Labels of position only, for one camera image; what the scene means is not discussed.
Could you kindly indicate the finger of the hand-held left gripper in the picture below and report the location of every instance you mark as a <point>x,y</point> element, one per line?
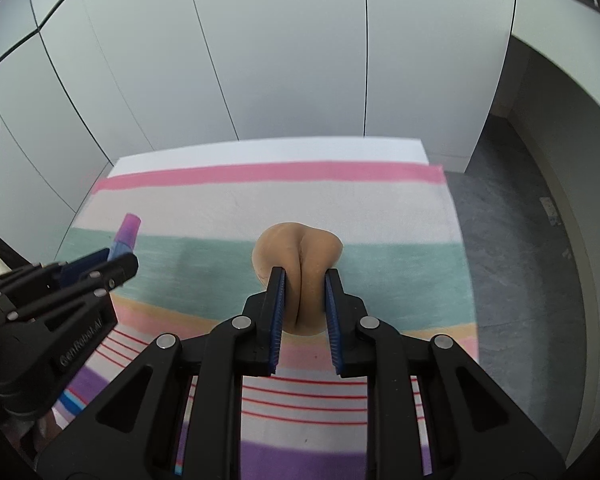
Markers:
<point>120,267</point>
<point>87,262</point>

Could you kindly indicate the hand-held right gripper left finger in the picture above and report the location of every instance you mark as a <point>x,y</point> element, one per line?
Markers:
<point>278,310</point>

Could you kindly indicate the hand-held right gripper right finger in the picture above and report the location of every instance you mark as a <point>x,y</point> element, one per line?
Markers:
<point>331,320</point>

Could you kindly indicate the purple capped blue tube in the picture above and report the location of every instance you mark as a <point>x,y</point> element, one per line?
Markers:
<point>127,232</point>

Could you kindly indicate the tan makeup puff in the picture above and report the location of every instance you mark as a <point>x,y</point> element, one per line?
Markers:
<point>280,245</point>

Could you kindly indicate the striped colourful towel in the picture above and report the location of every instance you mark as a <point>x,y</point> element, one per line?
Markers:
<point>380,210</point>

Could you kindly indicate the grey floor socket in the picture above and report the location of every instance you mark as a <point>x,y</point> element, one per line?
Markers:
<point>550,211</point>

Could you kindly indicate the white wall cabinets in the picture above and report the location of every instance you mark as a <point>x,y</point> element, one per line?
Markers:
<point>280,50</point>

